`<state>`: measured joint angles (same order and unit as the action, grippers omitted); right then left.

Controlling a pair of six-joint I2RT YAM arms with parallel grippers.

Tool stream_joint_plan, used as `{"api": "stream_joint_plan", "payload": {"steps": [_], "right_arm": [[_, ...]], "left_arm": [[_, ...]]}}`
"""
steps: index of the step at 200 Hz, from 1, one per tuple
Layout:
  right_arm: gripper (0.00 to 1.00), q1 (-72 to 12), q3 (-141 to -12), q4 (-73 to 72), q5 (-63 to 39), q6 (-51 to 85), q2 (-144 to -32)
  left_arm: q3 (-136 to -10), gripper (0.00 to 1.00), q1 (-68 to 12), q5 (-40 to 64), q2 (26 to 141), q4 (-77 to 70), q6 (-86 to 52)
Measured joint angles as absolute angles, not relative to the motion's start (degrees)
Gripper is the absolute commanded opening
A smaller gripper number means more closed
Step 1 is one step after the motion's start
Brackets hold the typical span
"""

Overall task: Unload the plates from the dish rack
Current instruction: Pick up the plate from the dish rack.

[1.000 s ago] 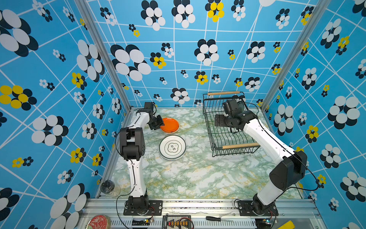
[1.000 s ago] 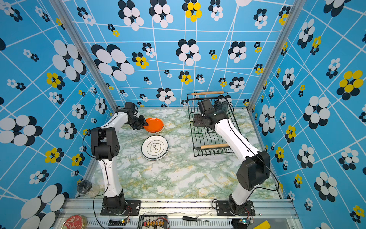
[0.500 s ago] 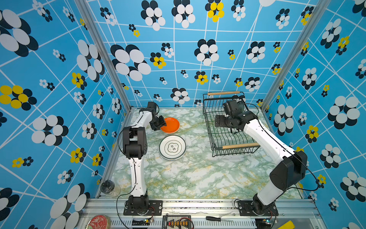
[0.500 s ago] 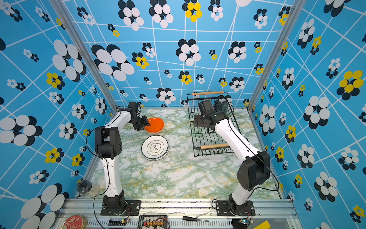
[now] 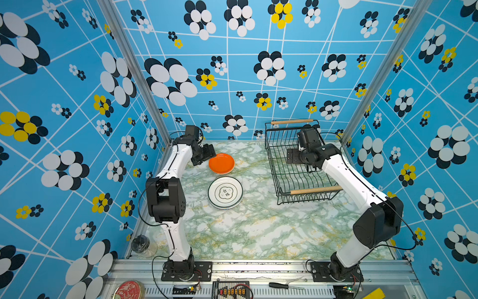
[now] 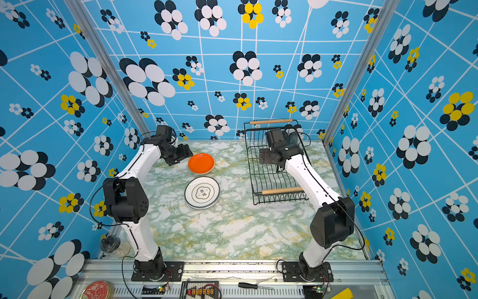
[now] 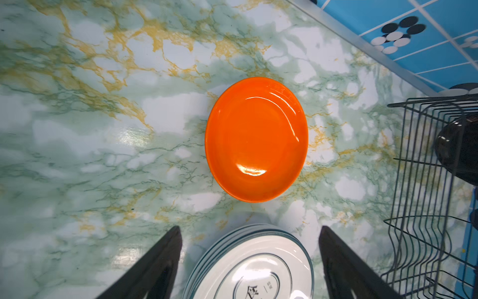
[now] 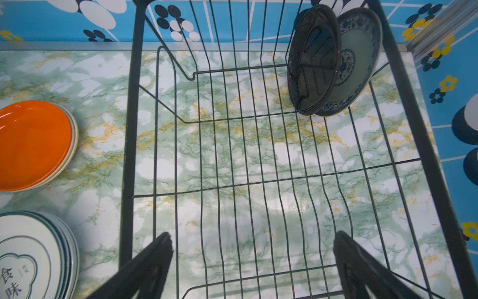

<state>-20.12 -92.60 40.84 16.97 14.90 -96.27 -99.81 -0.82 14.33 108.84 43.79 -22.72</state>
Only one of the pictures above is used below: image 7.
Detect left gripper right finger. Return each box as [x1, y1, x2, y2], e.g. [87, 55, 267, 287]
[318, 226, 401, 299]

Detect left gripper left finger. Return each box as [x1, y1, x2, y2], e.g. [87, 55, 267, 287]
[98, 226, 182, 299]

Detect black wire dish rack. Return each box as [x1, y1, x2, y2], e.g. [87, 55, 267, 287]
[382, 94, 478, 299]

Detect white plate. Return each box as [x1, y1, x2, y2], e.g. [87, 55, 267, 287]
[183, 224, 314, 299]

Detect black plate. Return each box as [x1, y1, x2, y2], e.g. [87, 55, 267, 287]
[434, 113, 478, 186]

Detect orange plate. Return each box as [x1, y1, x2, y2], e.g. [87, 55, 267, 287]
[205, 77, 309, 203]

